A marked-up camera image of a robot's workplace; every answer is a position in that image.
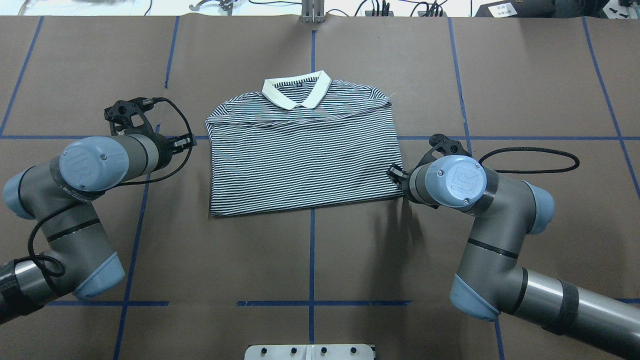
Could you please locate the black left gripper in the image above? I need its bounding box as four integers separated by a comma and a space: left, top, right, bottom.
156, 133, 198, 163

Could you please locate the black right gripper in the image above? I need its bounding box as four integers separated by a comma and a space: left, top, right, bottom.
386, 166, 415, 198

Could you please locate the striped polo shirt white collar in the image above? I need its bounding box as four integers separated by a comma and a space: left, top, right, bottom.
204, 70, 402, 217

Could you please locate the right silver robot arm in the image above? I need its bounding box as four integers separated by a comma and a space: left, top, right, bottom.
387, 154, 640, 360

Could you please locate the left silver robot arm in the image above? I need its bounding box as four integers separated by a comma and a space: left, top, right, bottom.
1, 132, 195, 324

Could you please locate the black box with white label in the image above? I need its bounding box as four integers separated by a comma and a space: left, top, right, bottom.
473, 0, 557, 18

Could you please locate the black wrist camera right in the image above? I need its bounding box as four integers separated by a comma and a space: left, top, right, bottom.
416, 133, 473, 167

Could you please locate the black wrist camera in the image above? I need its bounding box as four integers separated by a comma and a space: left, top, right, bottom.
416, 133, 473, 167
103, 96, 154, 136

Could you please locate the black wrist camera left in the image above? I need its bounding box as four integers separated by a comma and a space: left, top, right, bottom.
103, 96, 154, 136

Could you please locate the aluminium frame post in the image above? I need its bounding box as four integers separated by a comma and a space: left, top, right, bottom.
300, 0, 326, 24

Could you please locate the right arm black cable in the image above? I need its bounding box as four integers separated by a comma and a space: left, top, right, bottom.
477, 146, 581, 175

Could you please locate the white camera mast with base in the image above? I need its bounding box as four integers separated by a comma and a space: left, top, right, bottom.
244, 343, 377, 360

